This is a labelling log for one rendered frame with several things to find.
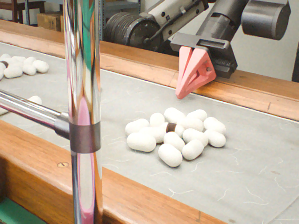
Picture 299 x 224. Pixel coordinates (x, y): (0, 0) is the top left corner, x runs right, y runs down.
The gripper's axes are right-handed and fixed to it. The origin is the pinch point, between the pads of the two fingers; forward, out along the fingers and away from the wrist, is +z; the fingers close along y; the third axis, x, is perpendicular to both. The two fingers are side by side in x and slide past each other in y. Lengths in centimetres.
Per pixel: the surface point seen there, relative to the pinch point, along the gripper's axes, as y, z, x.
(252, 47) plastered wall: -77, -132, 159
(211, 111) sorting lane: 5.7, 0.9, 1.3
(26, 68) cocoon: -29.1, 6.1, -4.7
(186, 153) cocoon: 11.5, 12.4, -9.6
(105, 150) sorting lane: 2.6, 16.2, -11.3
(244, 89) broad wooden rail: 7.6, -5.8, 4.0
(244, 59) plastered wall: -81, -126, 167
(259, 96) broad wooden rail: 10.3, -5.2, 4.0
